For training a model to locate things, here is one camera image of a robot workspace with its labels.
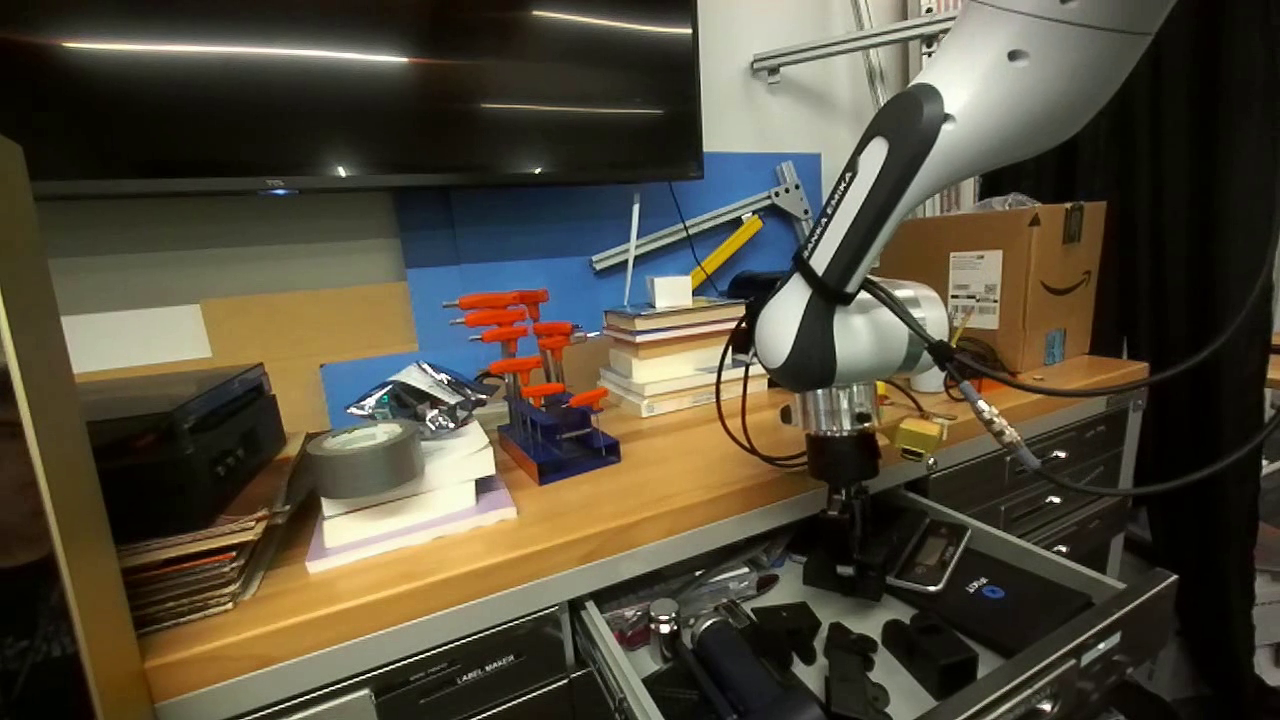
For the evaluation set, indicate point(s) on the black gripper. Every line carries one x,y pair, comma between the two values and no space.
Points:
843,466

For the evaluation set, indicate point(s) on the grey metal drawer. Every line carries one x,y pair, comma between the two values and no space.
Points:
802,665

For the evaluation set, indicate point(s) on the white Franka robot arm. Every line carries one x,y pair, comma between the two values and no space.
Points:
852,266

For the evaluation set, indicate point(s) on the grey drawer cabinet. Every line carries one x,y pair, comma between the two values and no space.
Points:
466,674
1065,466

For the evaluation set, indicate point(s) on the black digital scale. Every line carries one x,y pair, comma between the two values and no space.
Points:
924,550

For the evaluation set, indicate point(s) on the small black plastic part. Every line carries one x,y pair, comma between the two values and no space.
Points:
845,641

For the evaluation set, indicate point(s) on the silver metal tool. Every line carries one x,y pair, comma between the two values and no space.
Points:
721,584

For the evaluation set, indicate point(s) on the black flat box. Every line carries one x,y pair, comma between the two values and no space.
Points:
1005,601

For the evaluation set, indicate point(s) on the silver metal knob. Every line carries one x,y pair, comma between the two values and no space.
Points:
661,614

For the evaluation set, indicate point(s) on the stack of books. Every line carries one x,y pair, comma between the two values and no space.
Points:
667,360

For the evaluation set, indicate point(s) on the small white box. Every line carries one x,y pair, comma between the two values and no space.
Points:
670,292

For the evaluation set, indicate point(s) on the yellow level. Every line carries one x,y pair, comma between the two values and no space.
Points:
724,249

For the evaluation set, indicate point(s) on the brown cardboard shipping box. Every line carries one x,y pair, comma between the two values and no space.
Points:
1042,252

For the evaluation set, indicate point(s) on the silver metal square ruler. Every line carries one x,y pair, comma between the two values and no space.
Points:
695,220

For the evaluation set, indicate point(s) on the blue backboard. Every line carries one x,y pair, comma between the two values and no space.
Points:
532,240

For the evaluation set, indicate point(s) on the silver foil packet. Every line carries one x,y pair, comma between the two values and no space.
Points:
422,402

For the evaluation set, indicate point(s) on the silver metal bar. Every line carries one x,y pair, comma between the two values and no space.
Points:
852,40

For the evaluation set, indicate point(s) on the black curtain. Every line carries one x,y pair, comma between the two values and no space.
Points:
1201,203

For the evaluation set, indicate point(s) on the brown cardboard sheet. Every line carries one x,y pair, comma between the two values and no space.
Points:
306,345

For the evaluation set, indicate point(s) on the stack of brown folders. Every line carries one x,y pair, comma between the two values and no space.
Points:
203,575

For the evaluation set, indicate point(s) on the black printer box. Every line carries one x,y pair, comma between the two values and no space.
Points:
173,452

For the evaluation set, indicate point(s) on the white paper sheet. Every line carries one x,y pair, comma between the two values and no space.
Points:
134,343

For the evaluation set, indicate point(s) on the wooden side panel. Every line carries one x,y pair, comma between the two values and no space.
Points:
65,532

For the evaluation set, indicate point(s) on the grey duct tape roll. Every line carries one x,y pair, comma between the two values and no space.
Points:
362,463

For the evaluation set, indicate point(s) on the black wall television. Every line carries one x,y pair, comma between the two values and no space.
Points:
335,107

